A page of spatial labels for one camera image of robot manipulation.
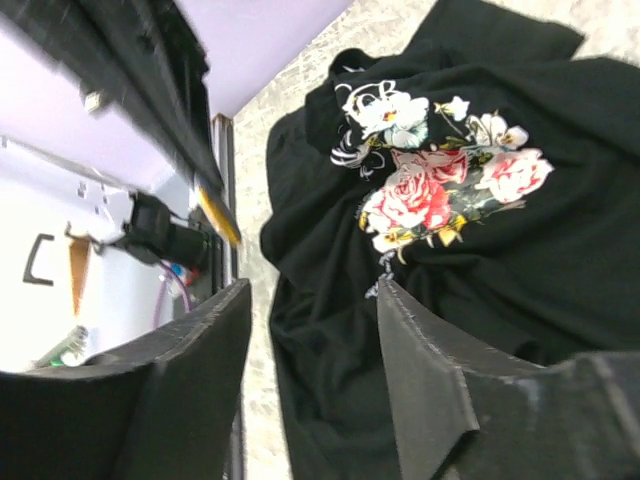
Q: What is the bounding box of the aluminium rail frame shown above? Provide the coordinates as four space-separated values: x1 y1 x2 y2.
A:
212 114 246 480

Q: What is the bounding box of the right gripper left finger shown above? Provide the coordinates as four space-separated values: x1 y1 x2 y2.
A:
1 279 251 480

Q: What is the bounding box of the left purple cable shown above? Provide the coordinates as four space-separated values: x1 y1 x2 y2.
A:
157 259 193 314

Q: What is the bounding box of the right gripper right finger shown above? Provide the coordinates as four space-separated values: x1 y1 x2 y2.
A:
377 280 639 479

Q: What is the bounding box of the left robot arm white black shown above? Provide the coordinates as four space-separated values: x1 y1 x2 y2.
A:
1 1 237 270

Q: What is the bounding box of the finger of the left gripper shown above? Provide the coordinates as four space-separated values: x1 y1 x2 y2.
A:
1 0 223 190

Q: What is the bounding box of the black printed t-shirt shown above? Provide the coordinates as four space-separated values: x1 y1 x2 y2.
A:
261 1 639 479

